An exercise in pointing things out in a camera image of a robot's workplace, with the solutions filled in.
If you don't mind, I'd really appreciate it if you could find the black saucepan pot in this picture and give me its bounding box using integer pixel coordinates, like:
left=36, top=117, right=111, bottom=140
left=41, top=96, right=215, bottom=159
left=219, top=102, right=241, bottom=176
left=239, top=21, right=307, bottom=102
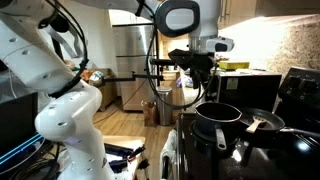
left=194, top=102, right=243, bottom=152

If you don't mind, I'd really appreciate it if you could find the microwave oven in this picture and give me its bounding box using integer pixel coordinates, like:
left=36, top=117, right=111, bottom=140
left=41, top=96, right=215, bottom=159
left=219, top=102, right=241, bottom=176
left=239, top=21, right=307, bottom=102
left=213, top=68, right=283, bottom=113

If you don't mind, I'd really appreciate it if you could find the black camera on boom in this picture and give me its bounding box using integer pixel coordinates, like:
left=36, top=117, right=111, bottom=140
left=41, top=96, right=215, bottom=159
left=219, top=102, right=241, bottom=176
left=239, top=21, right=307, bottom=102
left=149, top=58, right=178, bottom=67

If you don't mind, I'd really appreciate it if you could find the wrist mounted camera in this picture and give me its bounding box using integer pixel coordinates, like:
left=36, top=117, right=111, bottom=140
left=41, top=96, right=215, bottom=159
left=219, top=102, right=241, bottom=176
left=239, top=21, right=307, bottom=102
left=205, top=37, right=235, bottom=53

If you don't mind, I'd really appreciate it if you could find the black red clamp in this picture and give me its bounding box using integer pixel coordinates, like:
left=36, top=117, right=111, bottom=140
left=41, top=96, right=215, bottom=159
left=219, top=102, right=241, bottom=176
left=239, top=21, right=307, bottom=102
left=126, top=144, right=148, bottom=163

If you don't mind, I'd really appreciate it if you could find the wooden side cabinet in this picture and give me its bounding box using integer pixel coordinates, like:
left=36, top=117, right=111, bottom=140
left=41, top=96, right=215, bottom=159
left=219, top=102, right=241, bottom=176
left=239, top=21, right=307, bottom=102
left=88, top=68, right=118, bottom=113

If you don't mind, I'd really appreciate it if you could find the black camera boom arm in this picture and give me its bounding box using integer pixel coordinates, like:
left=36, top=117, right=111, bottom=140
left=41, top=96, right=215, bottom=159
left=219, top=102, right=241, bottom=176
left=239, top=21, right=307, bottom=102
left=101, top=70, right=165, bottom=84

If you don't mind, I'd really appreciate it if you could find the stainless steel trash can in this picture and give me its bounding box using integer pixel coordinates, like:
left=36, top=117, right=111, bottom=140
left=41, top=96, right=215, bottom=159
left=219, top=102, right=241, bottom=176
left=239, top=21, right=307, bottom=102
left=155, top=85, right=174, bottom=127

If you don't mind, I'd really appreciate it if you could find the black frying pan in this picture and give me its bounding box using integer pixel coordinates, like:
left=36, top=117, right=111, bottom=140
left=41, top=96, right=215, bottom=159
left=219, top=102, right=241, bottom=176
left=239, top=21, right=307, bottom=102
left=238, top=107, right=320, bottom=139

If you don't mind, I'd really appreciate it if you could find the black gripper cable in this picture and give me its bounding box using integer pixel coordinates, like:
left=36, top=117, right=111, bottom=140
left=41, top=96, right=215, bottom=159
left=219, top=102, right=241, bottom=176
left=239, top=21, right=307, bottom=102
left=145, top=0, right=219, bottom=111

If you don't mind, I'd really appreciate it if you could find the wooden upper cabinet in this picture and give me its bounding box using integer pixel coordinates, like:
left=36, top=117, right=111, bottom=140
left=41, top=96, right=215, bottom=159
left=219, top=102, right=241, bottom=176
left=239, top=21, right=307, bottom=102
left=218, top=0, right=258, bottom=29

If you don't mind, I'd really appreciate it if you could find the black electric stove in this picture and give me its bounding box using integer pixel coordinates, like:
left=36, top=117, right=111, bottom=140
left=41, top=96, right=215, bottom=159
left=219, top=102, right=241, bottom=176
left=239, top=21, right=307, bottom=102
left=174, top=66, right=320, bottom=180

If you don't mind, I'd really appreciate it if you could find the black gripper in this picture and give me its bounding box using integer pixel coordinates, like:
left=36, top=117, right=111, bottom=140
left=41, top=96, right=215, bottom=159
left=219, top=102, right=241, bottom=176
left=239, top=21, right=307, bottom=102
left=168, top=48, right=218, bottom=90

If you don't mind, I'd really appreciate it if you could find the wooden spatula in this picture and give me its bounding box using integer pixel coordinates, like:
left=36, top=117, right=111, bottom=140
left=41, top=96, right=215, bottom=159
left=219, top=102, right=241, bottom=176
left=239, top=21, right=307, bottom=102
left=245, top=115, right=268, bottom=134

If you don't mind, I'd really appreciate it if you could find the small brown bag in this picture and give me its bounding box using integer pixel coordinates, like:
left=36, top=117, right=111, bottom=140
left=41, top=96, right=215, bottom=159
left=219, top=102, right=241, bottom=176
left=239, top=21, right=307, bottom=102
left=141, top=100, right=158, bottom=128

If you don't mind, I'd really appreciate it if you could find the white hanging towel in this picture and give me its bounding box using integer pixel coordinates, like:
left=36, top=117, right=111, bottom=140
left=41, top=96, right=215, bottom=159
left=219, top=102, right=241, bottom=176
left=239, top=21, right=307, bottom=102
left=159, top=129, right=178, bottom=180

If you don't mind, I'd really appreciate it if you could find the yellow box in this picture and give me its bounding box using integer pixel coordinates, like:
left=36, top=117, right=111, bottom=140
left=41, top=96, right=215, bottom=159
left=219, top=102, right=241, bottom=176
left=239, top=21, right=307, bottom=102
left=218, top=60, right=251, bottom=71

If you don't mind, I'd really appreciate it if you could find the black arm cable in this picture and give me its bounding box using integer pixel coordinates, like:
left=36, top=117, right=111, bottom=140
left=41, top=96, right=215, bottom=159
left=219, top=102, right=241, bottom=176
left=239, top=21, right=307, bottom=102
left=38, top=0, right=90, bottom=99

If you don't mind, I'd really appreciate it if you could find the stainless steel refrigerator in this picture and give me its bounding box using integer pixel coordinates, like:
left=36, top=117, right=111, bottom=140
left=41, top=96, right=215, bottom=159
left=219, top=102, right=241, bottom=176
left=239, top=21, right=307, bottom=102
left=112, top=24, right=158, bottom=112

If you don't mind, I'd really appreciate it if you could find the black computer monitor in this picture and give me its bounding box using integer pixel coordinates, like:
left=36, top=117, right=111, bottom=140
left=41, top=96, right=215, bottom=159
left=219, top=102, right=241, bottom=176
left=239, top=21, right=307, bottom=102
left=0, top=92, right=39, bottom=158

